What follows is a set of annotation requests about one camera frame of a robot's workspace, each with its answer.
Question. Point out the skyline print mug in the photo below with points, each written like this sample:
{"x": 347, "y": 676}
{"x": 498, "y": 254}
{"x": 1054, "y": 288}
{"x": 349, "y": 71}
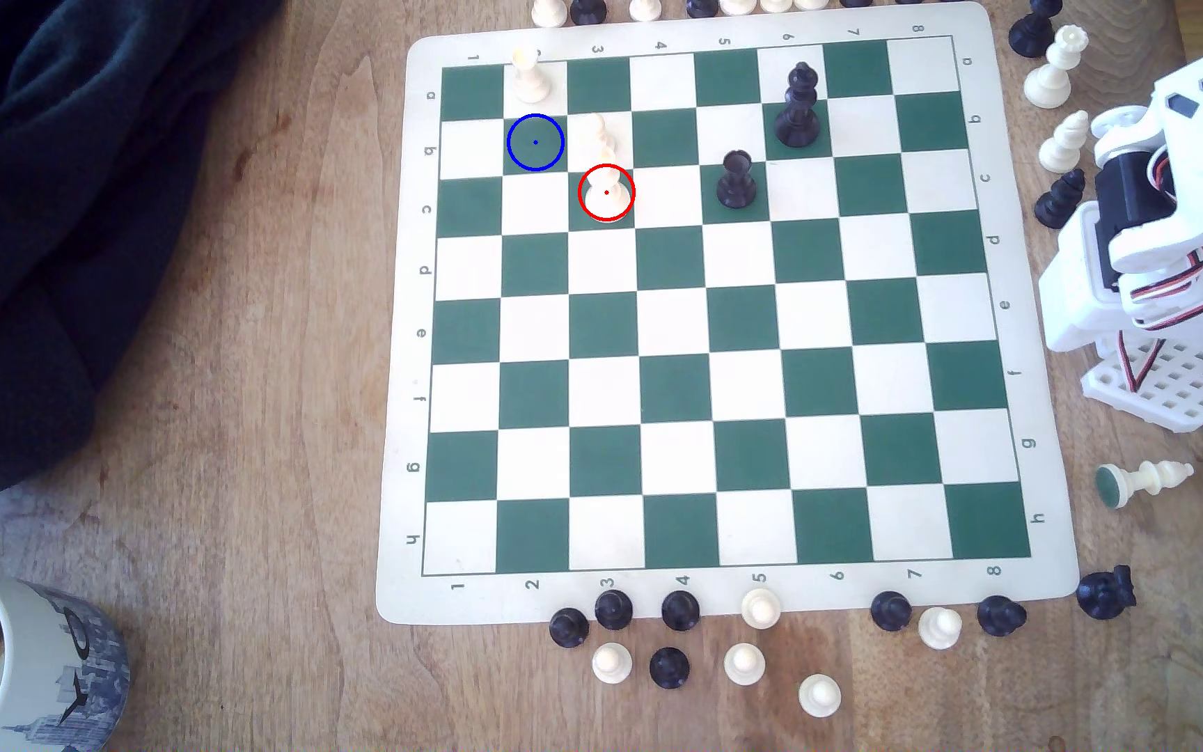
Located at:
{"x": 48, "y": 668}

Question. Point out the white chess queen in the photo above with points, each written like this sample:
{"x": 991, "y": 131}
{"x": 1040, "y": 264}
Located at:
{"x": 1051, "y": 81}

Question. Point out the black chess bishop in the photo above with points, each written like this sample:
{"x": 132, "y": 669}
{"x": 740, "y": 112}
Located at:
{"x": 1059, "y": 203}

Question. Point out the white chess piece green felt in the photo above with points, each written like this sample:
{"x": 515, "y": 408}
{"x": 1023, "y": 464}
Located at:
{"x": 1142, "y": 482}

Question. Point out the white chess pawn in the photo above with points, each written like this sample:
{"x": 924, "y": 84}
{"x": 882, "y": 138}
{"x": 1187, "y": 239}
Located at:
{"x": 819, "y": 696}
{"x": 530, "y": 79}
{"x": 744, "y": 664}
{"x": 592, "y": 134}
{"x": 940, "y": 628}
{"x": 760, "y": 608}
{"x": 611, "y": 663}

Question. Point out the green white chess board mat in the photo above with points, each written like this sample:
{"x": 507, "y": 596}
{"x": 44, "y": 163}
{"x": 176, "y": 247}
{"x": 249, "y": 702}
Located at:
{"x": 743, "y": 313}

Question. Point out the black chess pawn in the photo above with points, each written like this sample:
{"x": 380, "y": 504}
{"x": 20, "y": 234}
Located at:
{"x": 568, "y": 628}
{"x": 1000, "y": 616}
{"x": 680, "y": 610}
{"x": 613, "y": 609}
{"x": 736, "y": 184}
{"x": 891, "y": 611}
{"x": 668, "y": 668}

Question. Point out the black chess queen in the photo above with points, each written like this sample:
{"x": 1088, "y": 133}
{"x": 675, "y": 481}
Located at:
{"x": 798, "y": 117}

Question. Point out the white chess bishop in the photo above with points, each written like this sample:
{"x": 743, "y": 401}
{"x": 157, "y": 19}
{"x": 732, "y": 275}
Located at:
{"x": 1063, "y": 146}

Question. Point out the black chess knight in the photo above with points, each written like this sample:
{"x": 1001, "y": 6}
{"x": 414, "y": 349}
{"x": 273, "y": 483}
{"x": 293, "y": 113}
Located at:
{"x": 1103, "y": 593}

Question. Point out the white chess king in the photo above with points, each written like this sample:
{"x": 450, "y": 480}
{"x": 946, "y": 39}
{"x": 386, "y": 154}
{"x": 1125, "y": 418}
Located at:
{"x": 607, "y": 201}

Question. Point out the ribbed beige wooden object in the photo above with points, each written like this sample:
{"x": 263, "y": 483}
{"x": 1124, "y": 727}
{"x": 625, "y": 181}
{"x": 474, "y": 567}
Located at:
{"x": 1124, "y": 26}

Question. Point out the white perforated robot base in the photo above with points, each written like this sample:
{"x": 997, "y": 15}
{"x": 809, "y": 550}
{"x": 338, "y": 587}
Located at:
{"x": 1181, "y": 392}

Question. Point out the dark blue cloth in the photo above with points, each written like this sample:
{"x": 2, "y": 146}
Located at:
{"x": 48, "y": 209}

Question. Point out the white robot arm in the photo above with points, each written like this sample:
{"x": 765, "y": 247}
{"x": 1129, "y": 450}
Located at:
{"x": 1202, "y": 136}

